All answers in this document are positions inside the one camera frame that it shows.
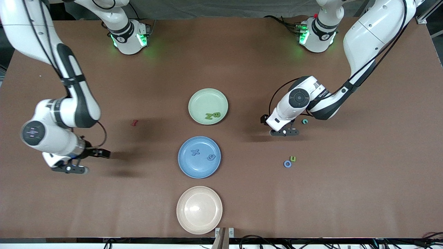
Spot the green plate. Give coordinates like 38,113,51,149
188,88,229,125

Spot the blue plate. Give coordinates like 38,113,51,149
178,136,222,179

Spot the brown table cover sheet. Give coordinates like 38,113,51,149
0,16,443,239

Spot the beige plate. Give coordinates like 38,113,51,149
176,186,223,235

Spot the grey backdrop cloth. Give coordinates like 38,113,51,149
128,0,320,20

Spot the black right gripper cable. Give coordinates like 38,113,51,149
21,0,108,150

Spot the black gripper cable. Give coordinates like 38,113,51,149
21,0,108,150
268,0,409,118

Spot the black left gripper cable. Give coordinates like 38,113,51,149
268,0,409,118

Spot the black base cable bundle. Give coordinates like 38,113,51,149
264,15,301,35

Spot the metal bracket with post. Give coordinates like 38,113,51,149
212,227,235,249

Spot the aluminium frame profile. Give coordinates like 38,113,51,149
417,0,443,25

